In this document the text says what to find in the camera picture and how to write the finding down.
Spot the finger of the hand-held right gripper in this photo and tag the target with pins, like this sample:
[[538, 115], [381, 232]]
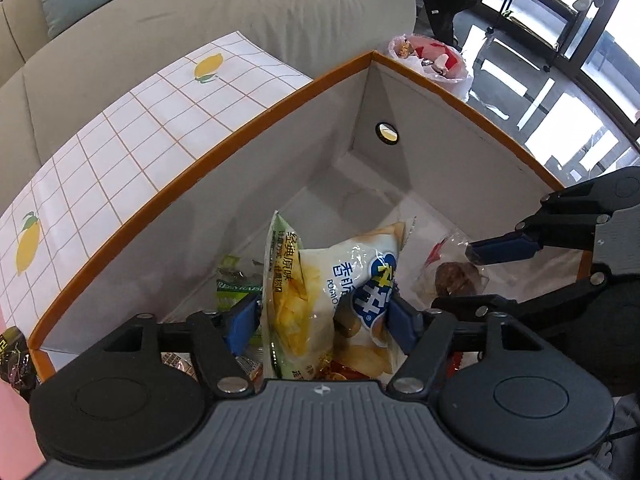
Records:
[[505, 249], [480, 305]]

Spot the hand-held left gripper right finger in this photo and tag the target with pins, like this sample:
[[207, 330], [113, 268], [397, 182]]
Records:
[[402, 322]]

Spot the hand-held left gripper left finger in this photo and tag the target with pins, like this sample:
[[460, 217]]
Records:
[[245, 317]]

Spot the clear pastry packet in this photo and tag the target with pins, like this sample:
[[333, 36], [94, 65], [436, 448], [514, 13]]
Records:
[[452, 280]]

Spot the white green potato chips bag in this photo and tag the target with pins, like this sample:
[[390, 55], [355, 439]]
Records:
[[320, 280]]

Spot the orange cardboard box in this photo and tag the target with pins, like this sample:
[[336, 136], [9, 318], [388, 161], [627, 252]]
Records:
[[450, 150]]

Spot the light green snack packet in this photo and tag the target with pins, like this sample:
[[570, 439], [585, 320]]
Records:
[[232, 290]]

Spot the red snack packet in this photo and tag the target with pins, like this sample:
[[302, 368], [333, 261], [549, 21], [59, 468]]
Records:
[[345, 373]]

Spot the lemon print tablecloth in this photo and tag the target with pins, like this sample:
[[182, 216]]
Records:
[[125, 160]]

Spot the dark green snack packet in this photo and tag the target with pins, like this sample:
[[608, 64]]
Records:
[[15, 360]]

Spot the black cloth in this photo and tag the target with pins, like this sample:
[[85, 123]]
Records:
[[450, 0]]

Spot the beige sofa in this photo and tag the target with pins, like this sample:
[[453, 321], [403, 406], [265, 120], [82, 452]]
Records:
[[150, 35]]

